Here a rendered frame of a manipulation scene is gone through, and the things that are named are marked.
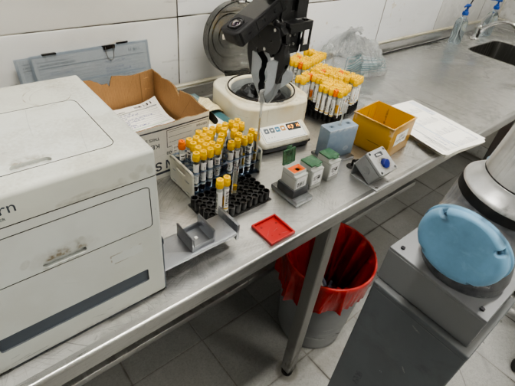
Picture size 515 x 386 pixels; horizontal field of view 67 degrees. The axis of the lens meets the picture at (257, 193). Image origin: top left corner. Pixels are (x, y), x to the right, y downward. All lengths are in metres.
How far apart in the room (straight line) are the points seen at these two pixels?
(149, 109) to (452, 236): 0.85
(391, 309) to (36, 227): 0.63
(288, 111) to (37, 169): 0.75
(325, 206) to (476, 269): 0.46
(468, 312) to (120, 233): 0.56
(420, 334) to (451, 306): 0.09
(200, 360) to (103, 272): 1.07
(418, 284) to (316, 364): 0.98
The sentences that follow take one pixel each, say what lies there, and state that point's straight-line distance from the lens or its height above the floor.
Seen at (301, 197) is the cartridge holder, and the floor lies 0.89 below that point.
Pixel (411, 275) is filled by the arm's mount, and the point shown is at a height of 0.93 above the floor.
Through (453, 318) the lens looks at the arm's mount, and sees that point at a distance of 0.77.
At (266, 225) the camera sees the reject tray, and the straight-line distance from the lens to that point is 0.85.
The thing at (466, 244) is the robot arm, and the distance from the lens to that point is 0.54.
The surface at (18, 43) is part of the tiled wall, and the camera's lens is 1.12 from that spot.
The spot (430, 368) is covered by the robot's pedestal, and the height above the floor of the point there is 0.78.
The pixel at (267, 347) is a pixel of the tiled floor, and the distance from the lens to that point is 1.69.
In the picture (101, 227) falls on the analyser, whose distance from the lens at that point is 0.57.
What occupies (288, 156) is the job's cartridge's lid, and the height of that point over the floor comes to 0.97.
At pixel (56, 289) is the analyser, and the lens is 0.61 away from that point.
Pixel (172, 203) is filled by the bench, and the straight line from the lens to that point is 0.90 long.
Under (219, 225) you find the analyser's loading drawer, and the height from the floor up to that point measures 0.91.
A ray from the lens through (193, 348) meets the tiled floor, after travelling 1.68.
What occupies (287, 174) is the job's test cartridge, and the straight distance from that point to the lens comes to 0.91.
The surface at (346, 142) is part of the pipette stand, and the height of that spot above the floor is 0.93.
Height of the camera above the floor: 1.46
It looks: 38 degrees down
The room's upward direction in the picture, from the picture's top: 7 degrees clockwise
